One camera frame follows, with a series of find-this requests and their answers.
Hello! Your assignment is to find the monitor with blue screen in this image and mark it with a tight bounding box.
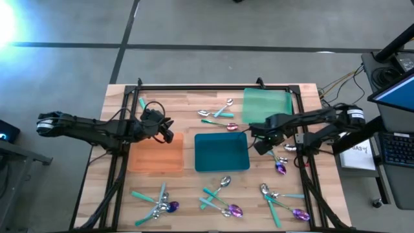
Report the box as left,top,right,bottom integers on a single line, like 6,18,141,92
367,68,414,114

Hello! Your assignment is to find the black device with blue light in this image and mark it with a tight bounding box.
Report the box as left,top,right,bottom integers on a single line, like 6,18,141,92
0,118,21,145

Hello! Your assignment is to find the black round pole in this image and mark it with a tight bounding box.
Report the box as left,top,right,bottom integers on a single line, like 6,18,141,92
374,23,414,63

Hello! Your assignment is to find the black keyboard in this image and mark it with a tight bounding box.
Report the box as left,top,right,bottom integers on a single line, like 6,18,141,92
377,131,414,168

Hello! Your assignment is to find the black power adapter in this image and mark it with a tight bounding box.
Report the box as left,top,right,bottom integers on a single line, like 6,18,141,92
393,53,414,72

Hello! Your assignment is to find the coiled black cable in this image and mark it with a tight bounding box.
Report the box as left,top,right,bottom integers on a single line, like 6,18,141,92
370,66,397,90

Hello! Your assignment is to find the dark blue plastic tray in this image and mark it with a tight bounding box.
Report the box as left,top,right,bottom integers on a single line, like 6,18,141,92
193,131,251,173

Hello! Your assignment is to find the black diagonal strut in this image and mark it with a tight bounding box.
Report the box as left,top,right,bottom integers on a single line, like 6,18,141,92
332,115,386,155

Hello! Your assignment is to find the grey metal stand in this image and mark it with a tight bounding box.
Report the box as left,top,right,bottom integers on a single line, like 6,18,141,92
0,139,54,233

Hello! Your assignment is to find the white printed paper sheet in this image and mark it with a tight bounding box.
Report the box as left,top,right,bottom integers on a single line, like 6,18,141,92
338,139,376,172

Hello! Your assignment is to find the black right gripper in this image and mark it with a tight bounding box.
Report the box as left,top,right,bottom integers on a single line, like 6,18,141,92
250,115,287,155

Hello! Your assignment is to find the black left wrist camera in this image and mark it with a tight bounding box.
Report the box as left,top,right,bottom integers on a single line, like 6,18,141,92
141,109,165,126

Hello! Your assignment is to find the translucent green plastic tray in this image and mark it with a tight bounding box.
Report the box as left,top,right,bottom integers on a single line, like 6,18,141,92
241,87,294,125

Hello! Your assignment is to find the yellow and black cable bundle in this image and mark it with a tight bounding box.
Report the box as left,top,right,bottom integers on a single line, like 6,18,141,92
318,63,366,109

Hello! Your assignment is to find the black aluminium rig frame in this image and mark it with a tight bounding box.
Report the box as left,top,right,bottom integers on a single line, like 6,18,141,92
69,77,352,233

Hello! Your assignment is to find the translucent orange plastic tray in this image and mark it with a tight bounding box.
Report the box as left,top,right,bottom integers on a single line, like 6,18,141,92
127,131,184,173

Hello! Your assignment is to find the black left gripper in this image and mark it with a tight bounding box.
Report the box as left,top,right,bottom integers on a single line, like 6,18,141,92
134,116,175,145

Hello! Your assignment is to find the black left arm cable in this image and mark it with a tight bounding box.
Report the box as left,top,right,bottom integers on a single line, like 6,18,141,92
108,100,168,145

